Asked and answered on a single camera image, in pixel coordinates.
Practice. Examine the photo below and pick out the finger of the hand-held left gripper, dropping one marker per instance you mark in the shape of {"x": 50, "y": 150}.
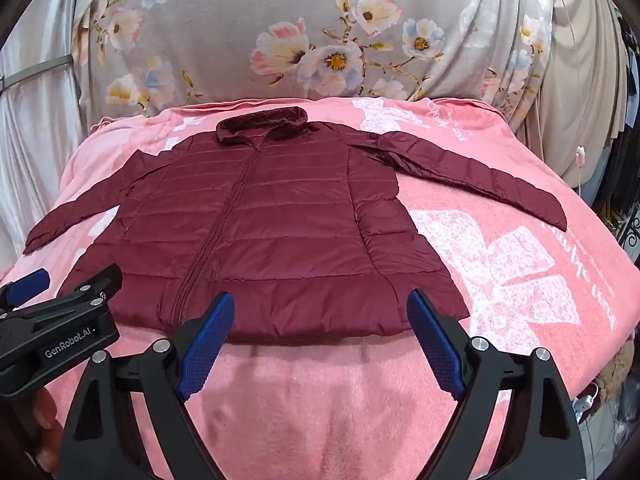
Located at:
{"x": 95, "y": 287}
{"x": 30, "y": 280}

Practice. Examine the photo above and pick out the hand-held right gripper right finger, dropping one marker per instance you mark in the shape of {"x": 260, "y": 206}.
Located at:
{"x": 435, "y": 342}

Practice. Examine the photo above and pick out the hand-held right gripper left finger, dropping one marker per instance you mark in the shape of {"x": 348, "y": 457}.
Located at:
{"x": 210, "y": 342}

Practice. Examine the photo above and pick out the maroon puffer jacket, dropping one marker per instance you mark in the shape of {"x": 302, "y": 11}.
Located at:
{"x": 300, "y": 210}

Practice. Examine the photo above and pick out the dark hanging clothes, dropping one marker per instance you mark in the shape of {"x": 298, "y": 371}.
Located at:
{"x": 625, "y": 135}

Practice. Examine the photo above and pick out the person's left hand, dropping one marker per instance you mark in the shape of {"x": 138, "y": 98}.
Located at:
{"x": 45, "y": 425}

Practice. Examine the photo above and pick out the pink printed blanket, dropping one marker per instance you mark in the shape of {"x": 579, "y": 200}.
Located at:
{"x": 310, "y": 410}

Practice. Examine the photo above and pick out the white satin curtain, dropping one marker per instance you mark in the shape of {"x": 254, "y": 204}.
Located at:
{"x": 35, "y": 150}

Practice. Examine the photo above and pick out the grey curtain tieback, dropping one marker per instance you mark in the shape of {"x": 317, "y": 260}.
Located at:
{"x": 35, "y": 71}

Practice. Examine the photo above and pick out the beige curtain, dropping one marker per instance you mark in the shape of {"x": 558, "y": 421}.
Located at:
{"x": 575, "y": 85}

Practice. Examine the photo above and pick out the grey floral cloth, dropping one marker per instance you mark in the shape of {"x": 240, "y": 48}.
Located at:
{"x": 225, "y": 10}

